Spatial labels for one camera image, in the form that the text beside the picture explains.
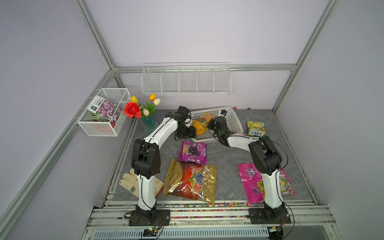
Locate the pink fruit candy bag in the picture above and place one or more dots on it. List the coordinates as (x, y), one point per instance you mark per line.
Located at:
(252, 182)

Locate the white plastic perforated basket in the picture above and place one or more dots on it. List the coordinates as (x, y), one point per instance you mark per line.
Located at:
(233, 123)

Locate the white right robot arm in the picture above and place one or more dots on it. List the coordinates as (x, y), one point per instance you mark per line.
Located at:
(266, 158)

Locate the white wire wall shelf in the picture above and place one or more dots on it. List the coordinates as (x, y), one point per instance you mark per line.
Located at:
(187, 79)

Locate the purple flower seed packet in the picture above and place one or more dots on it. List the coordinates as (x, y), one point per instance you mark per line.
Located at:
(100, 108)

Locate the green circuit board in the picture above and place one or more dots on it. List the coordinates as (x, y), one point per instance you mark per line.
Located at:
(150, 233)

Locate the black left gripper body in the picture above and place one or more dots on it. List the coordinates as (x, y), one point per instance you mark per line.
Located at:
(186, 132)

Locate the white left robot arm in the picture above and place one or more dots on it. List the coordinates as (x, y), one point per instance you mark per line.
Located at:
(146, 158)

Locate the purple grape candy bag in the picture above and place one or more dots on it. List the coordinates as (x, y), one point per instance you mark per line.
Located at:
(192, 152)

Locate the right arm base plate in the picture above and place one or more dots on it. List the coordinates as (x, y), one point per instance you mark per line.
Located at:
(259, 216)

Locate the tulips in teal vase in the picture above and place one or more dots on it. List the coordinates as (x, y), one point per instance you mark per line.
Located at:
(148, 109)

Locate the large gold red candy bag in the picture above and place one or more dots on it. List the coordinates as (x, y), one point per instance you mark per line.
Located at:
(191, 181)

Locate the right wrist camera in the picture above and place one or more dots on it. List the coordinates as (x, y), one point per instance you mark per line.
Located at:
(223, 113)

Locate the yellow mango candy bag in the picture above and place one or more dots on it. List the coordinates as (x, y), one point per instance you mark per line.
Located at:
(201, 124)

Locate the green Fox's candy bag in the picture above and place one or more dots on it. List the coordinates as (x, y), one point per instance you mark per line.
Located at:
(255, 129)

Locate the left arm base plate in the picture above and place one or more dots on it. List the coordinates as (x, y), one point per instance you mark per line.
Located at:
(142, 218)

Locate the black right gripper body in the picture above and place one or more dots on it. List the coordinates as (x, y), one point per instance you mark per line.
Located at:
(212, 125)

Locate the red artificial rose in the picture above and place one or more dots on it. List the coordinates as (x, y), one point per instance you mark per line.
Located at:
(132, 110)

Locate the clear mixed candy bag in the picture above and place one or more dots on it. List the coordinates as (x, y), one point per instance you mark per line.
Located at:
(285, 184)

